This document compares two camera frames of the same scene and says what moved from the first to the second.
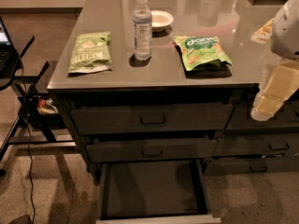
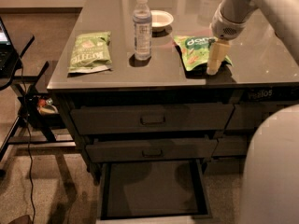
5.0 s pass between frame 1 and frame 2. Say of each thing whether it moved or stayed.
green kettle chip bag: stayed
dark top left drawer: stayed
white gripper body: moved
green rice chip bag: stayed
